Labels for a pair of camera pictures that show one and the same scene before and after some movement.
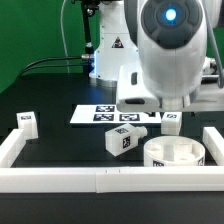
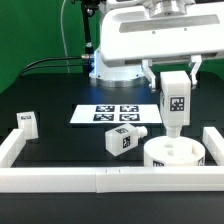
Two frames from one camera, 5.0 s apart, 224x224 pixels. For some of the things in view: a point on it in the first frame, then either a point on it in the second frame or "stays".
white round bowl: x=174 y=151 stays
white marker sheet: x=102 y=113 stays
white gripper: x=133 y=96 → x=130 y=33
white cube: x=26 y=121 stays
